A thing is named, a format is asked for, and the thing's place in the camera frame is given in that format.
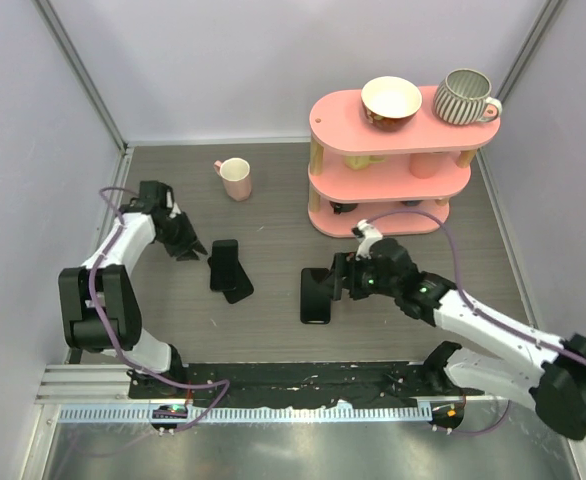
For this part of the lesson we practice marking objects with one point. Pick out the black phone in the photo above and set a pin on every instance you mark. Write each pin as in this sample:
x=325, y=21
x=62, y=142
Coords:
x=226, y=251

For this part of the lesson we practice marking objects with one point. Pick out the pink cup on shelf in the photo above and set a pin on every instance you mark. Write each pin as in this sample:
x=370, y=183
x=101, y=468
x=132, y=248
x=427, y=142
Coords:
x=425, y=165

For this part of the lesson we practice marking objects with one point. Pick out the white slotted cable duct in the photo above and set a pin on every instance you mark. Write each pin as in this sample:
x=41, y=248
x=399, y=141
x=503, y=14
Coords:
x=160, y=413

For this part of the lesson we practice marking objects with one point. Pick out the pink faceted mug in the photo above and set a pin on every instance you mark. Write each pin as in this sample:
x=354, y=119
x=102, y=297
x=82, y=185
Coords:
x=236, y=177

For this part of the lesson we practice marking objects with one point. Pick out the yellow mug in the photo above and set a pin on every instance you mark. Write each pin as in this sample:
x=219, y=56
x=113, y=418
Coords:
x=358, y=163

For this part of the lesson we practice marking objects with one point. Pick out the dark green mug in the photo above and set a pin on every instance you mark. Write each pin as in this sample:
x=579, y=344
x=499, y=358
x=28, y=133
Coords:
x=343, y=208

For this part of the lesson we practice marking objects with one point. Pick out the dark smartphone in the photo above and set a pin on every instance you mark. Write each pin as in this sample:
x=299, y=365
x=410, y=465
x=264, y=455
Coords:
x=313, y=300

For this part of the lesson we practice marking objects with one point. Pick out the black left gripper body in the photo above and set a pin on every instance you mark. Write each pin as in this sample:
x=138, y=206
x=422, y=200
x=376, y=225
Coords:
x=165, y=236

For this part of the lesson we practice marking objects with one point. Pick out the white floral bowl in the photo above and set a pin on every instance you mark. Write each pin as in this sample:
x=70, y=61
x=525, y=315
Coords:
x=390, y=102

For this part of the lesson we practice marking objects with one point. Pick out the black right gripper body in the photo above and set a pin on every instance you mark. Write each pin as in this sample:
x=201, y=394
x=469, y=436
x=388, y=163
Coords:
x=365, y=281

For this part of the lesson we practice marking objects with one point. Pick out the grey striped mug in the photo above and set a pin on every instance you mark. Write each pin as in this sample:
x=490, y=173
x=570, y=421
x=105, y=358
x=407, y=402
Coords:
x=464, y=98

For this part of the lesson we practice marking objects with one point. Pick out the pink three-tier wooden shelf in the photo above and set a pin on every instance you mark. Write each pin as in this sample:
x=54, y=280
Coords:
x=339, y=129

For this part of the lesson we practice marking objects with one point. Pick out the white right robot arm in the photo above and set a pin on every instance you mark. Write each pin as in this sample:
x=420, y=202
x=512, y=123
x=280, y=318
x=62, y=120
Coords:
x=538, y=370

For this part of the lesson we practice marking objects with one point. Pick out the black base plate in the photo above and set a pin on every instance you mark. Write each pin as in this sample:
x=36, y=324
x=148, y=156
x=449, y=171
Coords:
x=304, y=385

